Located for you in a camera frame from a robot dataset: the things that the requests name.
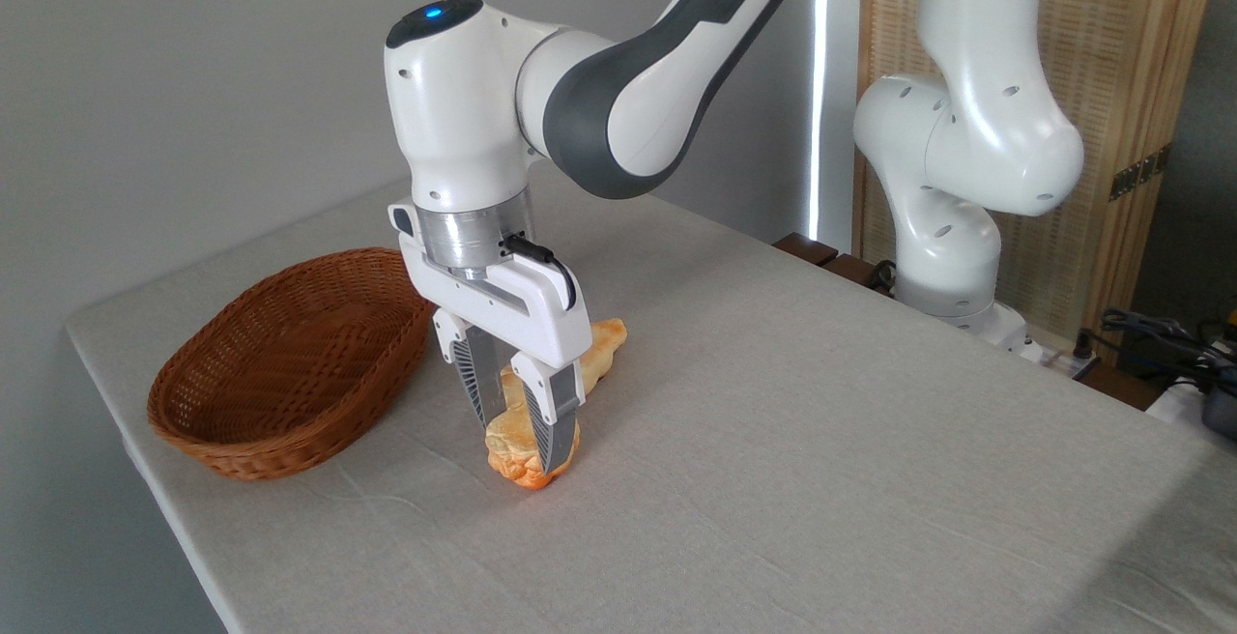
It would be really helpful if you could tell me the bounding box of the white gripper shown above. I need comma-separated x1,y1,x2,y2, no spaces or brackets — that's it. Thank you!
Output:
398,228,593,477

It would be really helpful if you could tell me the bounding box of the braided golden bread loaf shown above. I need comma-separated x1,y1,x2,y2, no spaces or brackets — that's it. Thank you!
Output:
484,318,628,490

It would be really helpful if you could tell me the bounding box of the brown wicker basket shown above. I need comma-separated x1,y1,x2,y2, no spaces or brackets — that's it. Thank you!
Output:
147,247,440,481

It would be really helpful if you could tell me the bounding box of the beige linen tablecloth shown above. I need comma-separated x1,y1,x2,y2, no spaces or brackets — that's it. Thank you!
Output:
66,156,1237,634

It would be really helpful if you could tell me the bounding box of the dark wooden table edge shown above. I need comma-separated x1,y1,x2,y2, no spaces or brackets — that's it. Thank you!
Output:
773,232,898,299

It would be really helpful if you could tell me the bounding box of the white power strip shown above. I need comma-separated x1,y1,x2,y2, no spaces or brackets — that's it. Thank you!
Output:
1010,325,1103,381

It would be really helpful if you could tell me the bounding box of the metal screen hinge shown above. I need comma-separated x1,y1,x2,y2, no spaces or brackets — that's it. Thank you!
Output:
1108,142,1173,202

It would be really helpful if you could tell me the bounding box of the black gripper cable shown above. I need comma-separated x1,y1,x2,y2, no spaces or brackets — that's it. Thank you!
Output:
502,233,579,312

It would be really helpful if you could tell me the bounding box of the black cable bundle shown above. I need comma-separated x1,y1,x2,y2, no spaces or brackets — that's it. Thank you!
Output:
1075,307,1237,386

